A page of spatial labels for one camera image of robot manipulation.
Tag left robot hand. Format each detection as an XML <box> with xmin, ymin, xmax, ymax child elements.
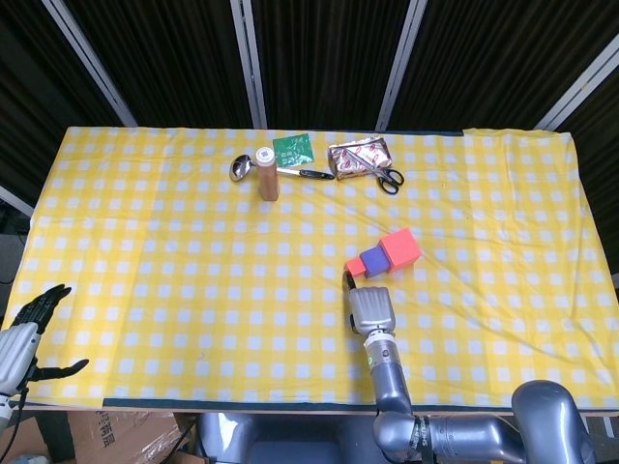
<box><xmin>0</xmin><ymin>283</ymin><xmax>91</xmax><ymax>395</ymax></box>

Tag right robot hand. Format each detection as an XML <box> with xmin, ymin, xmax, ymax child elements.
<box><xmin>341</xmin><ymin>271</ymin><xmax>398</xmax><ymax>335</ymax></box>

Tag small orange cube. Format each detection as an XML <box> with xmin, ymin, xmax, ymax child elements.
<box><xmin>344</xmin><ymin>256</ymin><xmax>368</xmax><ymax>280</ymax></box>

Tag purple cube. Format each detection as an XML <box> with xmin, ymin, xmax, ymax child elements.
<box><xmin>360</xmin><ymin>246</ymin><xmax>392</xmax><ymax>279</ymax></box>

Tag large orange cube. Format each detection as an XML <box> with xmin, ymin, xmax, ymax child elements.
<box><xmin>378</xmin><ymin>228</ymin><xmax>422</xmax><ymax>270</ymax></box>

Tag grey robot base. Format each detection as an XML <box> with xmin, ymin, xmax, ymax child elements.
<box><xmin>195</xmin><ymin>412</ymin><xmax>402</xmax><ymax>464</ymax></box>

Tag cardboard box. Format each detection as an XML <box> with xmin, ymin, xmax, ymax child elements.
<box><xmin>0</xmin><ymin>410</ymin><xmax>195</xmax><ymax>464</ymax></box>

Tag foil snack package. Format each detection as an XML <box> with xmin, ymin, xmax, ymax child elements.
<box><xmin>327</xmin><ymin>136</ymin><xmax>392</xmax><ymax>183</ymax></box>

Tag brown bottle white cap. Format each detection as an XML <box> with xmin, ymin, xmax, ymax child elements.
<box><xmin>254</xmin><ymin>146</ymin><xmax>280</xmax><ymax>202</ymax></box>

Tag green packet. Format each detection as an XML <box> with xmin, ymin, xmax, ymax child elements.
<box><xmin>272</xmin><ymin>134</ymin><xmax>316</xmax><ymax>169</ymax></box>

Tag yellow checkered tablecloth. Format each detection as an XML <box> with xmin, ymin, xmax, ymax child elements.
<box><xmin>12</xmin><ymin>126</ymin><xmax>619</xmax><ymax>408</ymax></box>

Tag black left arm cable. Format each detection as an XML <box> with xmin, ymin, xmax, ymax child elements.
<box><xmin>10</xmin><ymin>385</ymin><xmax>28</xmax><ymax>464</ymax></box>

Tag black handled scissors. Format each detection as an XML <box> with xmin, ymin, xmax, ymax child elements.
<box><xmin>348</xmin><ymin>148</ymin><xmax>405</xmax><ymax>196</ymax></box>

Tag black strap white lettering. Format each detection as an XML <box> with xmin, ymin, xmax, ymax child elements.
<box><xmin>408</xmin><ymin>413</ymin><xmax>432</xmax><ymax>461</ymax></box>

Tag white frame post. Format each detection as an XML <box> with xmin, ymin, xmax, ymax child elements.
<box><xmin>375</xmin><ymin>0</ymin><xmax>429</xmax><ymax>131</ymax></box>
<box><xmin>534</xmin><ymin>33</ymin><xmax>619</xmax><ymax>131</ymax></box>
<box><xmin>0</xmin><ymin>186</ymin><xmax>35</xmax><ymax>218</ymax></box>
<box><xmin>41</xmin><ymin>0</ymin><xmax>138</xmax><ymax>129</ymax></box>
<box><xmin>229</xmin><ymin>0</ymin><xmax>269</xmax><ymax>130</ymax></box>

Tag metal ladle black handle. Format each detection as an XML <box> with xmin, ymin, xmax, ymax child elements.
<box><xmin>228</xmin><ymin>154</ymin><xmax>336</xmax><ymax>184</ymax></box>

